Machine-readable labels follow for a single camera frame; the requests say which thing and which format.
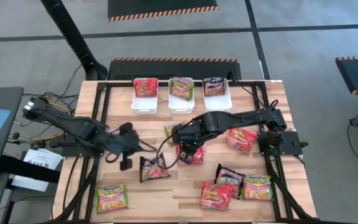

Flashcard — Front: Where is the white plastic bin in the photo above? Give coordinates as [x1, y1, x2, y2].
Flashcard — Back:
[130, 77, 159, 114]
[202, 77, 233, 113]
[168, 77, 195, 115]

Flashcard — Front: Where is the black metal table frame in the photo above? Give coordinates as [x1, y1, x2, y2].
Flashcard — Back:
[53, 80, 318, 224]

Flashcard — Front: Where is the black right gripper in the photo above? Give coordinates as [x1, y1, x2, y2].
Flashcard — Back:
[172, 119, 206, 165]

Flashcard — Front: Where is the grey desk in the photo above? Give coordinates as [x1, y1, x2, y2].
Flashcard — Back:
[0, 86, 25, 178]

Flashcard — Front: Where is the red spicy chicken noodle pack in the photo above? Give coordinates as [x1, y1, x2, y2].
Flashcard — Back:
[200, 181, 234, 212]
[175, 144, 205, 166]
[134, 77, 159, 98]
[227, 128, 258, 154]

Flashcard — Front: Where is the lime chili shrimp ramen pack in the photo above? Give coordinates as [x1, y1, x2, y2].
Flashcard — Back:
[239, 174, 273, 201]
[95, 183, 129, 215]
[170, 77, 195, 101]
[163, 124, 180, 146]

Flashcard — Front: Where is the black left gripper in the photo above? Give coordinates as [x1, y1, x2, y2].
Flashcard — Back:
[104, 122, 158, 171]

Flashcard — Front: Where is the black floor cable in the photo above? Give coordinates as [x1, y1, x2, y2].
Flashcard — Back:
[20, 63, 83, 125]

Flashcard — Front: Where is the black wrist camera cable loop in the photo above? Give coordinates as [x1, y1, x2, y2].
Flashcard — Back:
[155, 123, 181, 170]

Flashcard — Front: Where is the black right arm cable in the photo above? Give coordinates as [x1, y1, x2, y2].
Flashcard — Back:
[233, 76, 280, 109]

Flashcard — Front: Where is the black round stand post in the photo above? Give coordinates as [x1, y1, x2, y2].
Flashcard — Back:
[40, 0, 108, 81]

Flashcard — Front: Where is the white printed paper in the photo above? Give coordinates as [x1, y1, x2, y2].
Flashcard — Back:
[22, 148, 65, 171]
[11, 175, 51, 192]

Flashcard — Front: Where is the black desk beam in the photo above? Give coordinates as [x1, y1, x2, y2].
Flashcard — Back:
[0, 154, 62, 184]

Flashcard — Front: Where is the yellow plug cable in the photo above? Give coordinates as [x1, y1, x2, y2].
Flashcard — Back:
[40, 95, 71, 115]

